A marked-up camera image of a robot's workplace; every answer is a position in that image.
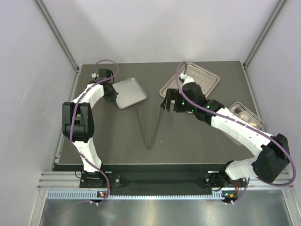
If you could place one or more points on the pink chocolate tin box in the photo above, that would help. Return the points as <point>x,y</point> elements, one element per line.
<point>244,109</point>

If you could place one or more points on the aluminium frame post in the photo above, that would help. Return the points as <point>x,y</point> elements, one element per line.
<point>263,34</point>
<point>55,31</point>

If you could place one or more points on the left aluminium frame post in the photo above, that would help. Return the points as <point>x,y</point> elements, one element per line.
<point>55,31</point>

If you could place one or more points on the small plain metal tray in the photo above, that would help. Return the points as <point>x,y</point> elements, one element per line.
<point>130,92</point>

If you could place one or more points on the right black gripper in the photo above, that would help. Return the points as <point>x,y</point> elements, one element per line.
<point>172,94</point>

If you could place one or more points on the white round chocolate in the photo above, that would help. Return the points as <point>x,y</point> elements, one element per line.
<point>244,116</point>

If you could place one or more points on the dark round chocolate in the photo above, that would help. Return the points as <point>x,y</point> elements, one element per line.
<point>237,110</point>

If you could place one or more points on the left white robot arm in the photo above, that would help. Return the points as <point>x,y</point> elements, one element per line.
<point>77,118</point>

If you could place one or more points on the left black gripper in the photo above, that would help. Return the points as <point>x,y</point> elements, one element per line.
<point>112,97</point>

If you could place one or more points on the large stepped metal tray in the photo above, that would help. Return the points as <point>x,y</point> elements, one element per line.
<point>206,79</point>

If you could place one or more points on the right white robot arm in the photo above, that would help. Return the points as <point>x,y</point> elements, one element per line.
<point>270,153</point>

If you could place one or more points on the right aluminium frame post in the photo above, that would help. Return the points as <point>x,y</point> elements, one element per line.
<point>263,34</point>

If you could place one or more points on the slotted cable duct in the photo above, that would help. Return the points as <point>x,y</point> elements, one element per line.
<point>98,195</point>

